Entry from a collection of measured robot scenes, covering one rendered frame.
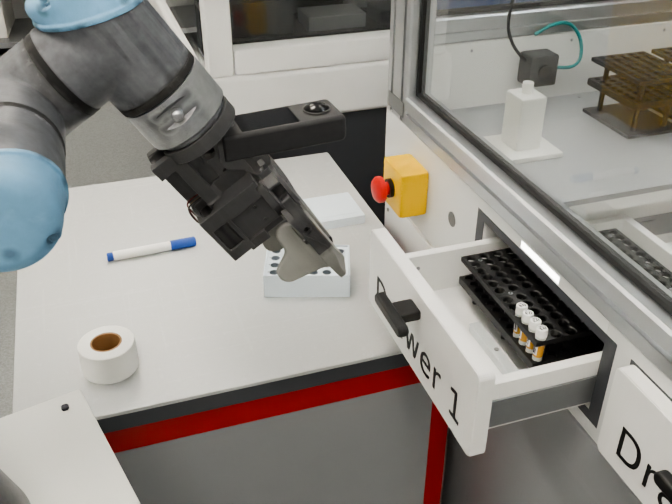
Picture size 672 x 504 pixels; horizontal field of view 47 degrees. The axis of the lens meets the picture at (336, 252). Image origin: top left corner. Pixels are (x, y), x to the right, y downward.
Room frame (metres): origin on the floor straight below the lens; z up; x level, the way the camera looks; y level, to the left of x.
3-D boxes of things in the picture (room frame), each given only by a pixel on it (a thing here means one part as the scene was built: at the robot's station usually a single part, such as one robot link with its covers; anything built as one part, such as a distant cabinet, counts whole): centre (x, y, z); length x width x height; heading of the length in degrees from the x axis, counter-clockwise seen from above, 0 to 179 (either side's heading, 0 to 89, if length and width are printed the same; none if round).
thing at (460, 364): (0.68, -0.10, 0.87); 0.29 x 0.02 x 0.11; 18
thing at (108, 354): (0.75, 0.29, 0.78); 0.07 x 0.07 x 0.04
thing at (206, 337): (1.02, 0.19, 0.38); 0.62 x 0.58 x 0.76; 18
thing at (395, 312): (0.68, -0.07, 0.91); 0.07 x 0.04 x 0.01; 18
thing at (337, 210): (1.14, 0.03, 0.77); 0.13 x 0.09 x 0.02; 109
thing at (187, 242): (1.03, 0.29, 0.77); 0.14 x 0.02 x 0.02; 111
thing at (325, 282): (0.95, 0.04, 0.78); 0.12 x 0.08 x 0.04; 90
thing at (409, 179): (1.03, -0.10, 0.88); 0.07 x 0.05 x 0.07; 18
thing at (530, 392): (0.75, -0.30, 0.86); 0.40 x 0.26 x 0.06; 108
